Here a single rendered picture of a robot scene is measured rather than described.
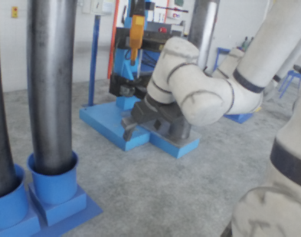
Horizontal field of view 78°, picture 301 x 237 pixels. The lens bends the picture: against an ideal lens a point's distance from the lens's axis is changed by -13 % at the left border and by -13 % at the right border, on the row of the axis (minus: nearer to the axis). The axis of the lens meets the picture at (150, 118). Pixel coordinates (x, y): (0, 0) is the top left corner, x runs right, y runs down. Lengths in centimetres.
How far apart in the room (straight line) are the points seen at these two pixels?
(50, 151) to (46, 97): 28
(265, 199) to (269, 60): 31
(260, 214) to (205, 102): 23
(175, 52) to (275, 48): 22
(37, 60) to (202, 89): 71
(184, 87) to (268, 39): 20
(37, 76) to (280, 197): 92
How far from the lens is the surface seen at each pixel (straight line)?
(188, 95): 43
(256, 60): 50
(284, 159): 26
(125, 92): 205
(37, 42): 94
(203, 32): 185
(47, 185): 123
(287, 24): 48
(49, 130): 105
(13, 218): 123
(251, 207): 28
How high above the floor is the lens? 112
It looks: 24 degrees down
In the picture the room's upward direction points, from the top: 10 degrees clockwise
